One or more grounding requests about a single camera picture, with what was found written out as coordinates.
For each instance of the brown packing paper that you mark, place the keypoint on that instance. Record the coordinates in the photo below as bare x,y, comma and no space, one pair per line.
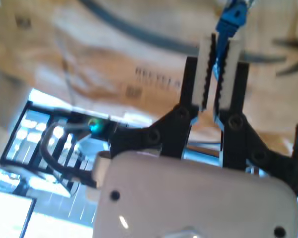
114,49

